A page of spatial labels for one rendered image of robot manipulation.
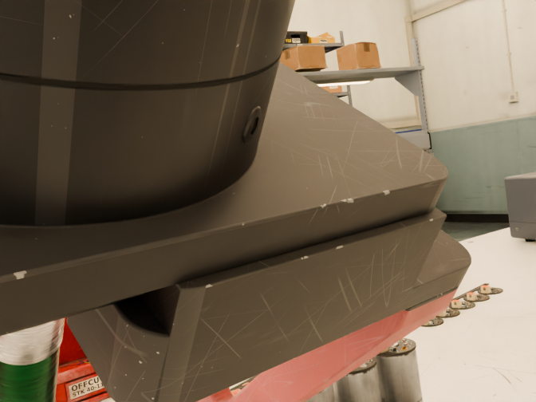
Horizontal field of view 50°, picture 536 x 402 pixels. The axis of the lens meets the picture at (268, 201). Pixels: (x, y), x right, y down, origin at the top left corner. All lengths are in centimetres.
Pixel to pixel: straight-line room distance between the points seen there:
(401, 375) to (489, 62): 581
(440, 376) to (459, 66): 591
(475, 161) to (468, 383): 582
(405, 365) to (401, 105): 615
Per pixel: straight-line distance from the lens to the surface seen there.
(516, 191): 89
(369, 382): 29
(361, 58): 337
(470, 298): 61
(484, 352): 48
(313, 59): 316
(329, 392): 28
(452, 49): 636
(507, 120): 595
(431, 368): 45
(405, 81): 370
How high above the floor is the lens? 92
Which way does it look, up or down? 4 degrees down
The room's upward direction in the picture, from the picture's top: 8 degrees counter-clockwise
